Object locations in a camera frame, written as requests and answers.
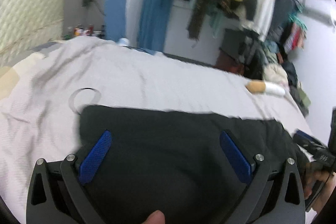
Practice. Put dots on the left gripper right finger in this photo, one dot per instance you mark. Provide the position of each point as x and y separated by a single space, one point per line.
269 196

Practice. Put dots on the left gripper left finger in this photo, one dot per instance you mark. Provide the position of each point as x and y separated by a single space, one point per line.
56 193

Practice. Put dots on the black puffer jacket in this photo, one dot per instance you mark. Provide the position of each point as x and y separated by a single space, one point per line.
173 162

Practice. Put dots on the red patterned hanging clothes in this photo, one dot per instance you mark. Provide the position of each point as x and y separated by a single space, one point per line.
295 39

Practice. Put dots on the teal clothes hangers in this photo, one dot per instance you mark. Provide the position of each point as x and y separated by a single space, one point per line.
293 16

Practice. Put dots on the person right hand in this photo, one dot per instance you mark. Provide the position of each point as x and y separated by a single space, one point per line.
318 175

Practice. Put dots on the person left hand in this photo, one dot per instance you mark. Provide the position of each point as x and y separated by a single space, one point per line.
156 217

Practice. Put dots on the cream fleece garment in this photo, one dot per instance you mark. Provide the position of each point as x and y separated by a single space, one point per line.
275 73

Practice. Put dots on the light grey bed sheet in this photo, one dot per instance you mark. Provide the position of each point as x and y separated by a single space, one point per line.
36 120

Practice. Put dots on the black storage crate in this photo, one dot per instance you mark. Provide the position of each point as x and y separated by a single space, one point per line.
240 45

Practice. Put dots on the white sweatshirt hanging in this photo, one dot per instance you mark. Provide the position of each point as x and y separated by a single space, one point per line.
261 21

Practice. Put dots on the dark grey denim jacket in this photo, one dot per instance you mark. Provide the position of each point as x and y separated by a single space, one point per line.
282 10

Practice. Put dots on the cream quilted headboard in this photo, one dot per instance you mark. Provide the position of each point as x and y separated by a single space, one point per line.
27 24

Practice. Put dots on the brown plaid scarf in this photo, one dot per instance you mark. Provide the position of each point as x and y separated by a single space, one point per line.
214 8

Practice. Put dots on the blue curtain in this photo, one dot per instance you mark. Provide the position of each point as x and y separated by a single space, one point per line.
153 24

